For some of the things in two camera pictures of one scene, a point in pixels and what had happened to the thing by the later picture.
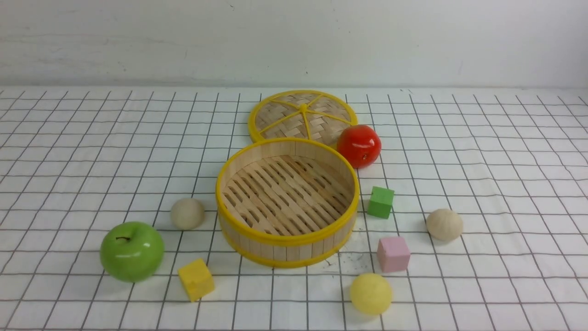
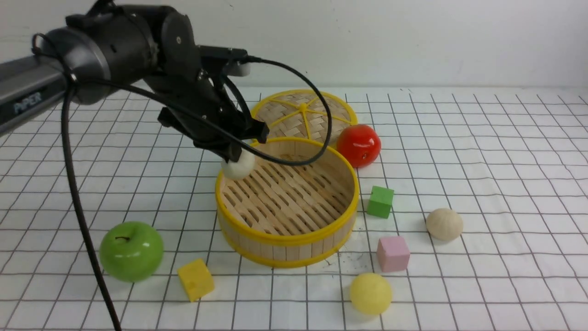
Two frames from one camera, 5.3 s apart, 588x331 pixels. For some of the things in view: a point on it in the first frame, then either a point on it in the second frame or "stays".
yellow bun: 370,293 stays
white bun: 444,224 stays
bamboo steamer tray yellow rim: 286,202 stays
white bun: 188,214 -> 240,169
